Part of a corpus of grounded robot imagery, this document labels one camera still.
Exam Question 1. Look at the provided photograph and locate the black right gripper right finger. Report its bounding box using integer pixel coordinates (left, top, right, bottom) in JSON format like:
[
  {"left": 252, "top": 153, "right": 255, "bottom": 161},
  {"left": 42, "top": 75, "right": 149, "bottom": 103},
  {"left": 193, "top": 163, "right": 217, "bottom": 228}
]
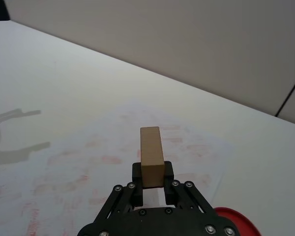
[{"left": 163, "top": 161, "right": 246, "bottom": 236}]

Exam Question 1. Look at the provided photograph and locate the red round plastic plate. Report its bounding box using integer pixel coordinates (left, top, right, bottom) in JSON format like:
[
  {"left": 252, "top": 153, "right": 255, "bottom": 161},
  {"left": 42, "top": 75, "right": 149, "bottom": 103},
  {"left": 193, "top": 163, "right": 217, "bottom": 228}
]
[{"left": 214, "top": 207, "right": 261, "bottom": 236}]

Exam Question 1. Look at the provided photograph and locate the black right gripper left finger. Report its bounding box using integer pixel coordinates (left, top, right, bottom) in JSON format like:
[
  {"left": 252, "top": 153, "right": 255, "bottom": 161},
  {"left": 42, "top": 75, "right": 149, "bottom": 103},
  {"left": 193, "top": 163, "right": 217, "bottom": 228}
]
[{"left": 77, "top": 162, "right": 144, "bottom": 236}]

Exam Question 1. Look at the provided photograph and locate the tan wooden rectangular block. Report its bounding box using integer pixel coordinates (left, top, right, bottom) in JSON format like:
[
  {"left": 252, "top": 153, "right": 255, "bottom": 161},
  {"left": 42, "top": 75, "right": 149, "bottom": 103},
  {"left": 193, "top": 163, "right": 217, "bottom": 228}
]
[{"left": 140, "top": 126, "right": 166, "bottom": 189}]

